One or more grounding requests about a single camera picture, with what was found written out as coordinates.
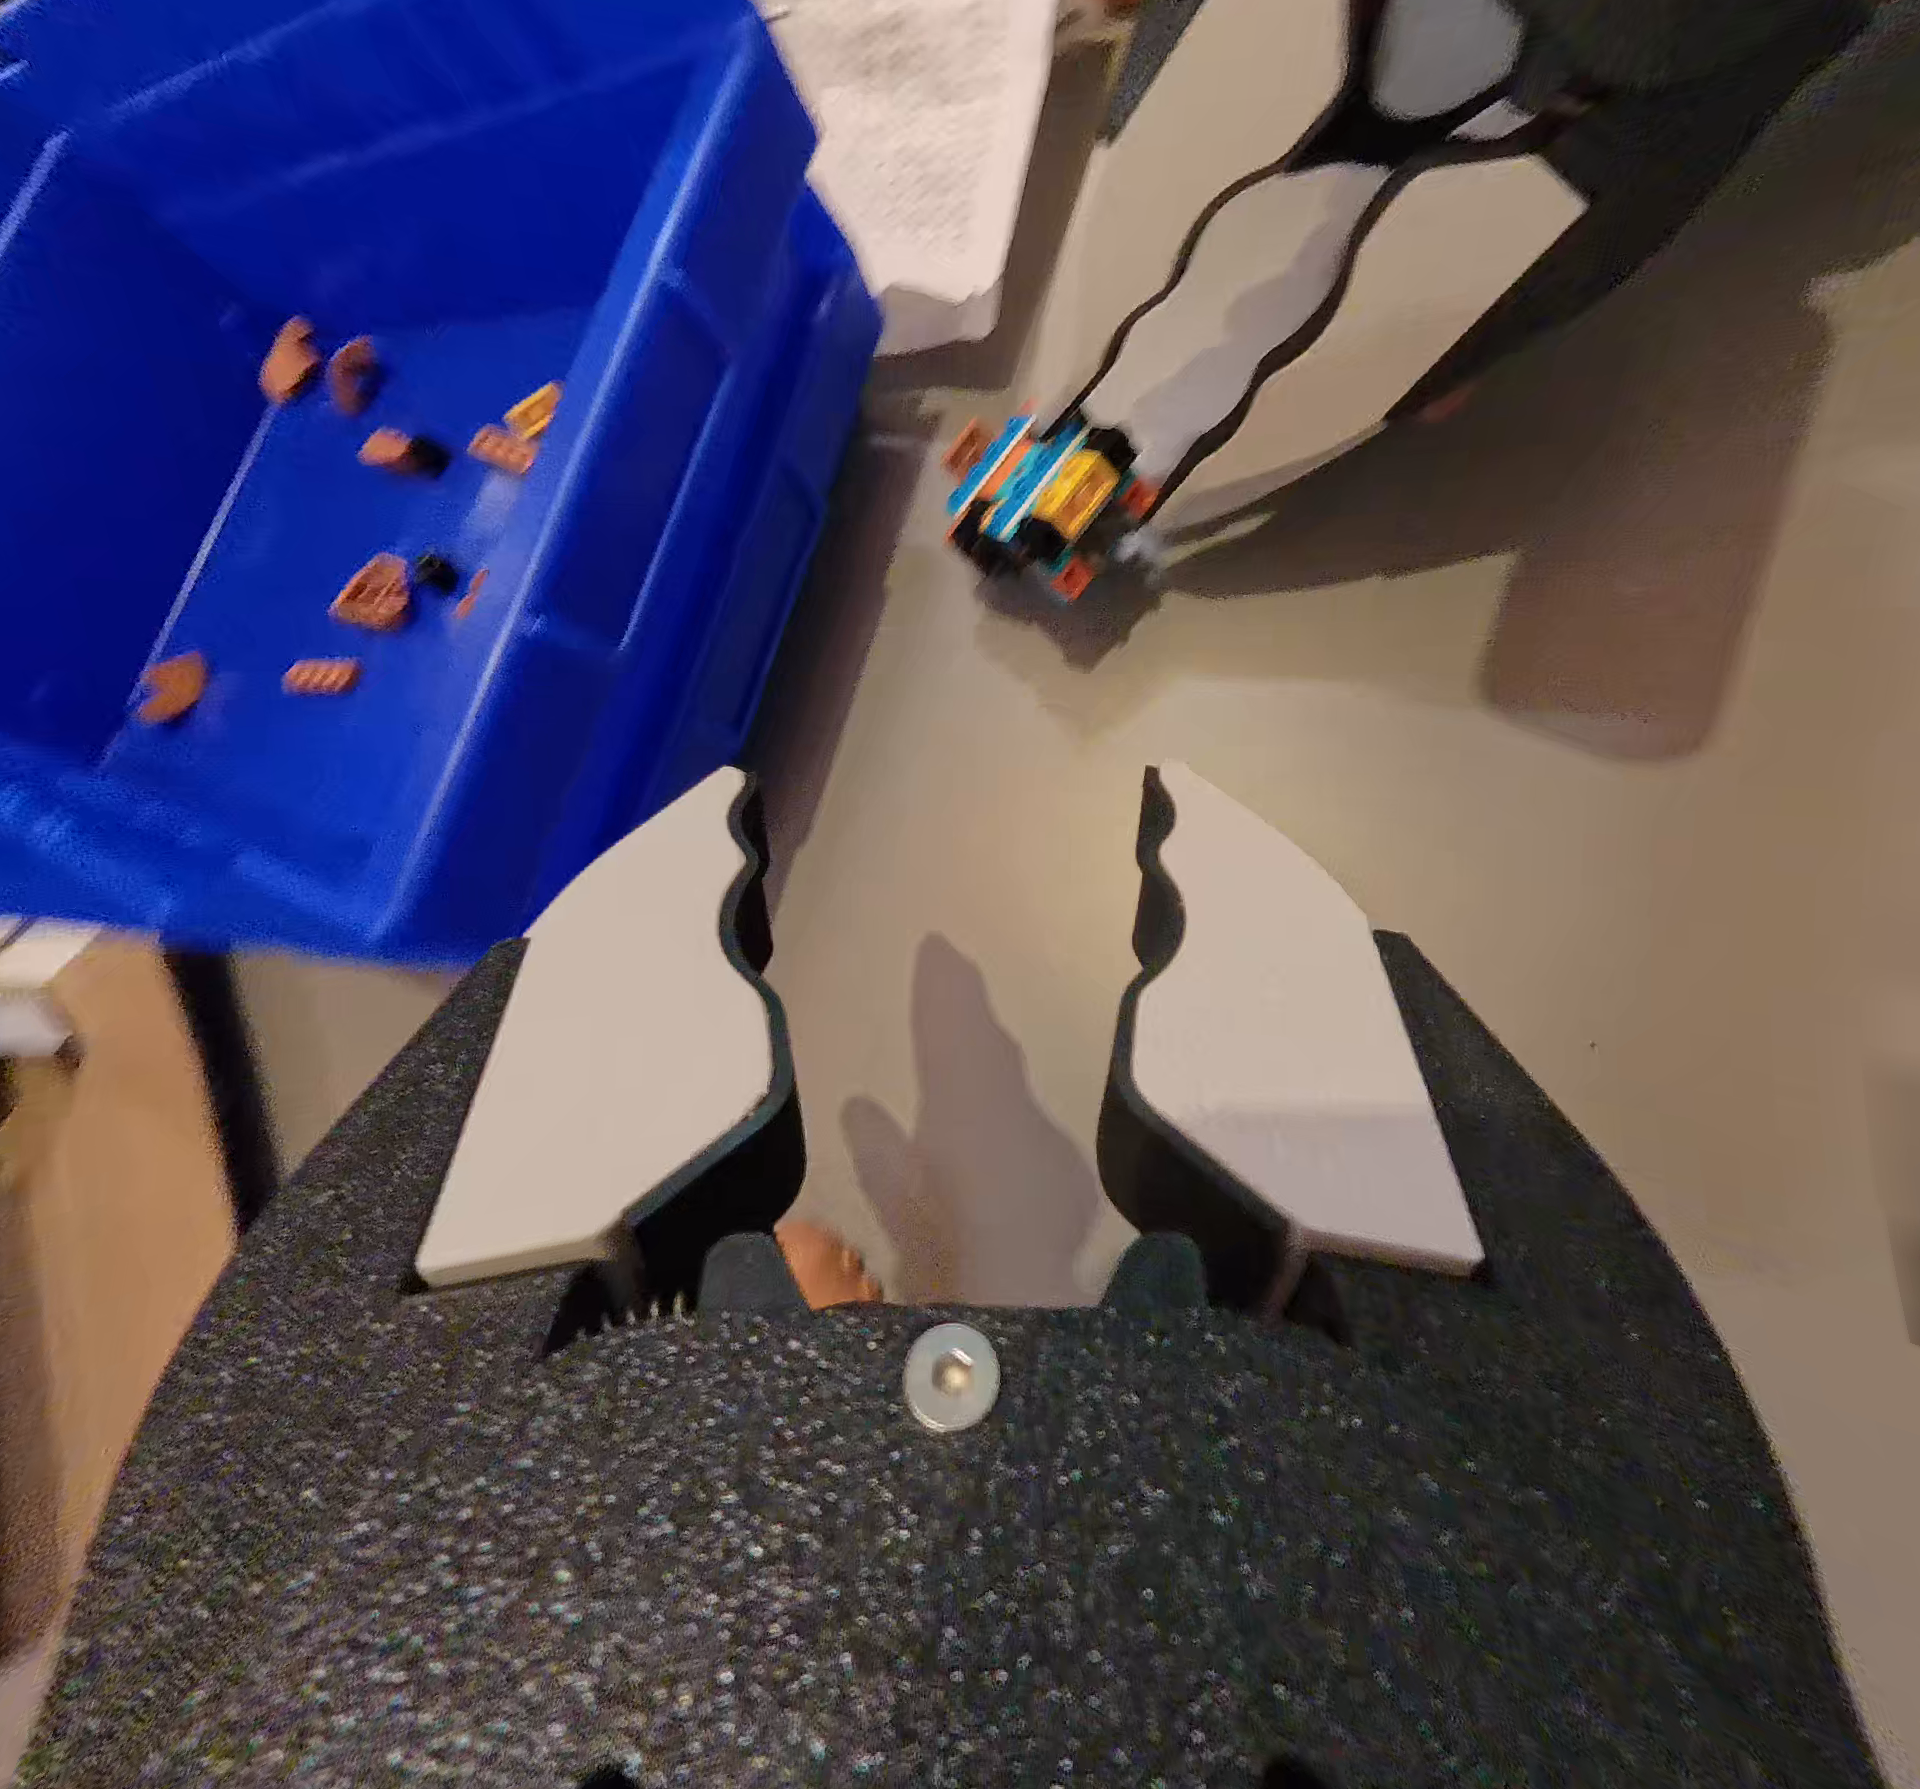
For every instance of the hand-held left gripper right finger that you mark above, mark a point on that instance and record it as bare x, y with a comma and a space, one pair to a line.
1291, 1070

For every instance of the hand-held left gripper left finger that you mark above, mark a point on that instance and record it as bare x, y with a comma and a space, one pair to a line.
615, 1070

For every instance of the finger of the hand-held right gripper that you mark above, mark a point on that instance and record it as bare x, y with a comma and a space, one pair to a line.
1244, 94
1441, 290

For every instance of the colourful toy brick model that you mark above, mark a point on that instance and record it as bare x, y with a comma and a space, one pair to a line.
1050, 499

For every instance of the small brown toy brick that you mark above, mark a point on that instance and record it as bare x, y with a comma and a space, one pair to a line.
471, 597

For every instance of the brown studded toy plate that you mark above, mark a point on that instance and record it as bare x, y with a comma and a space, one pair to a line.
501, 451

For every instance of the black toy brick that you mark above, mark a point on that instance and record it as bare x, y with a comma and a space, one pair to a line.
429, 457
434, 572

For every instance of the yellow toy brick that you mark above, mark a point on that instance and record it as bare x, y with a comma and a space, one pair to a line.
534, 410

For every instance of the blue plastic bin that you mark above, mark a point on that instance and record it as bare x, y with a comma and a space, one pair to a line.
451, 94

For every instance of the brown ribbed toy plate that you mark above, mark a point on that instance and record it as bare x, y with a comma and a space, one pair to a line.
320, 678

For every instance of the brown notched round brick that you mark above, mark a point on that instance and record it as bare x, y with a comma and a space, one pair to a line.
172, 687

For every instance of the brown curved toy brick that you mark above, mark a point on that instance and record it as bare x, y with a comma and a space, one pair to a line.
350, 375
288, 361

